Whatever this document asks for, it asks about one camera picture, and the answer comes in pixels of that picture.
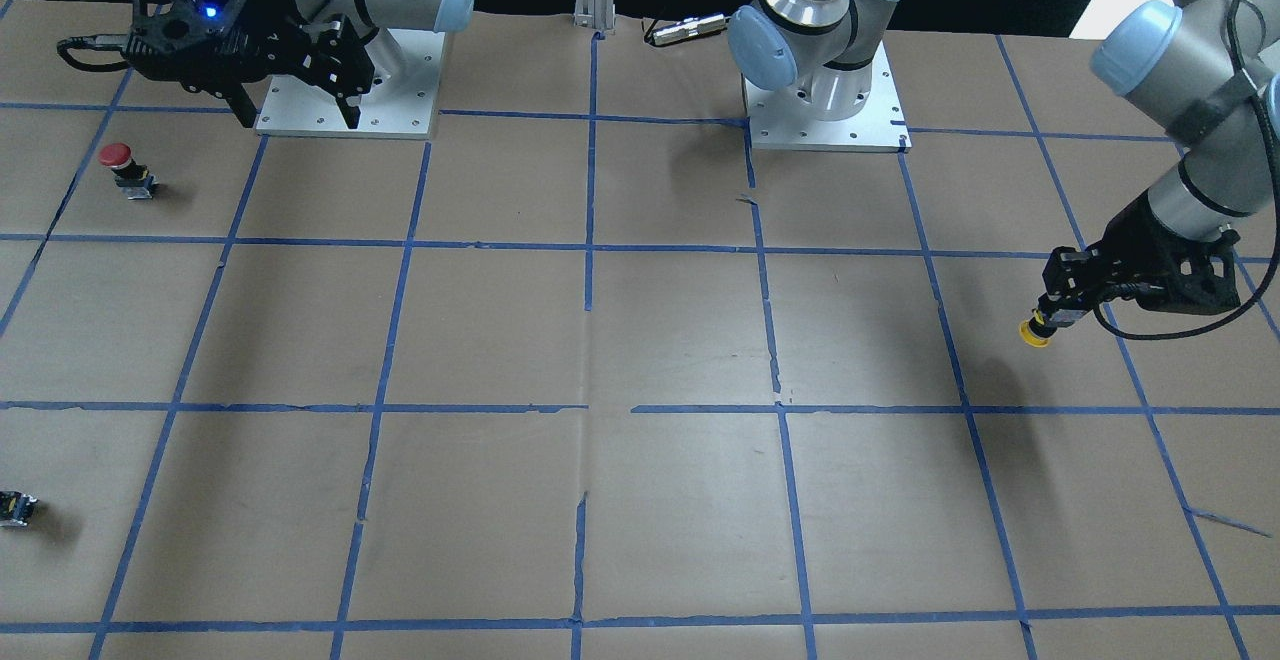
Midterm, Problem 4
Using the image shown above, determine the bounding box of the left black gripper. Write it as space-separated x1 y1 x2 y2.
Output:
1039 192 1242 329

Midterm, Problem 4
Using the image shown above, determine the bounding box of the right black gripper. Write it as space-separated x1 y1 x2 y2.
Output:
122 0 375 130

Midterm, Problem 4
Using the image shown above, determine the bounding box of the yellow push button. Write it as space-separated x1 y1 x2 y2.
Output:
1018 310 1057 349

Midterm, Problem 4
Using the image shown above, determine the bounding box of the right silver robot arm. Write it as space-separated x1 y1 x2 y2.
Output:
119 0 475 139

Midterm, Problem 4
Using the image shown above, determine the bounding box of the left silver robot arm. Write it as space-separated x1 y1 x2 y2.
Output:
728 0 1277 347

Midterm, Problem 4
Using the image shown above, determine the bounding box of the red push button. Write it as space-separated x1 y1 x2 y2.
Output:
97 142 156 200

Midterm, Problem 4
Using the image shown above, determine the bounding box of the green push button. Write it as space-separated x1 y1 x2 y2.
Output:
1 490 40 528

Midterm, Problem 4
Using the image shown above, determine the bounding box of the silver connector plug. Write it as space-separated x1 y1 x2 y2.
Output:
643 13 732 49

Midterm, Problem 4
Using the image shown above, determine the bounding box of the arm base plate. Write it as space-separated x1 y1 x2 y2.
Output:
742 43 911 153
255 28 451 139

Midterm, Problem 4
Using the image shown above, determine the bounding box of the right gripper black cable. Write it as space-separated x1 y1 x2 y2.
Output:
56 35 136 69

